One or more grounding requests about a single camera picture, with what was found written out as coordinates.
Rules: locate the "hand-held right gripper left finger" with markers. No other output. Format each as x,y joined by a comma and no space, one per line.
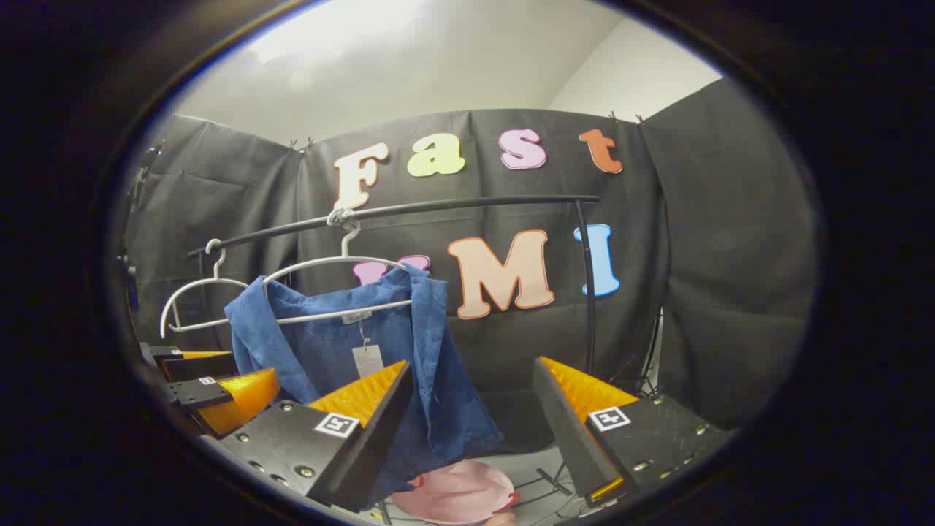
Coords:
376,431

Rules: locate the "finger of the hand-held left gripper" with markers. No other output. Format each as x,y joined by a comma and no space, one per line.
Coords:
201,367
241,402

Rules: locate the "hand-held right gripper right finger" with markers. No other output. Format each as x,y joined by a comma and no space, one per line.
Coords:
562,424

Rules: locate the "pink laundry hamper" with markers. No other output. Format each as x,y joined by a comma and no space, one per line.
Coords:
453,489

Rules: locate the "white plastic hanger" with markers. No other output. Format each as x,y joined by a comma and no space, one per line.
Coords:
321,261
191,288

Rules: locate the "black clothes rack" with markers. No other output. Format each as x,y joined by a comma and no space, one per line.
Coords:
475,205

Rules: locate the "black backdrop cloth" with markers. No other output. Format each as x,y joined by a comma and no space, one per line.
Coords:
511,351

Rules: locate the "black backdrop stand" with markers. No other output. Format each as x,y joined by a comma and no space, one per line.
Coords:
646,365

